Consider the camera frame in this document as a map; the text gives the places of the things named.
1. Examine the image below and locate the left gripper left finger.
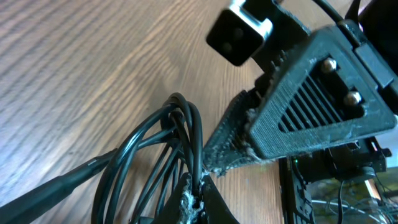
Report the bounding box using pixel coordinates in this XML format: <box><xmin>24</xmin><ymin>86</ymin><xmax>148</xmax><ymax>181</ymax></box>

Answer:
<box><xmin>152</xmin><ymin>172</ymin><xmax>193</xmax><ymax>224</ymax></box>

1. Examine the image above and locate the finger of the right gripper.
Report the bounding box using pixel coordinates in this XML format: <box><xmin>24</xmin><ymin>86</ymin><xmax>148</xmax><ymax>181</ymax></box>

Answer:
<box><xmin>203</xmin><ymin>90</ymin><xmax>274</xmax><ymax>176</ymax></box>

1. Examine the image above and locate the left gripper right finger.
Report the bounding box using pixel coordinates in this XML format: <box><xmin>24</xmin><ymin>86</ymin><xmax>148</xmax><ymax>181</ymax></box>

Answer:
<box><xmin>198</xmin><ymin>175</ymin><xmax>239</xmax><ymax>224</ymax></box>

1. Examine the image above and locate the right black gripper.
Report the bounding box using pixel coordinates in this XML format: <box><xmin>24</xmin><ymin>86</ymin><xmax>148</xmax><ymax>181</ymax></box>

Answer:
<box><xmin>244</xmin><ymin>0</ymin><xmax>397</xmax><ymax>159</ymax></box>

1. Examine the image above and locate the black USB cable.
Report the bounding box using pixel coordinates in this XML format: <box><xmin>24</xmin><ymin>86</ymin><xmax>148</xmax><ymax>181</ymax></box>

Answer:
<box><xmin>0</xmin><ymin>92</ymin><xmax>205</xmax><ymax>224</ymax></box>

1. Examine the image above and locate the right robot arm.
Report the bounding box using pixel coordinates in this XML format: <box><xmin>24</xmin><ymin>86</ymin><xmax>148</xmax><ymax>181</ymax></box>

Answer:
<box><xmin>203</xmin><ymin>1</ymin><xmax>397</xmax><ymax>181</ymax></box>

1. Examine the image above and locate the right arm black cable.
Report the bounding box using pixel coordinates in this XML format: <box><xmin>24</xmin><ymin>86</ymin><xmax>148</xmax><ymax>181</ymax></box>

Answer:
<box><xmin>312</xmin><ymin>0</ymin><xmax>363</xmax><ymax>26</ymax></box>

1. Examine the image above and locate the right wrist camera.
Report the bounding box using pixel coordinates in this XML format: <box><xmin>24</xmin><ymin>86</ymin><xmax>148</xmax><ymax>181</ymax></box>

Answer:
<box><xmin>206</xmin><ymin>0</ymin><xmax>273</xmax><ymax>66</ymax></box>

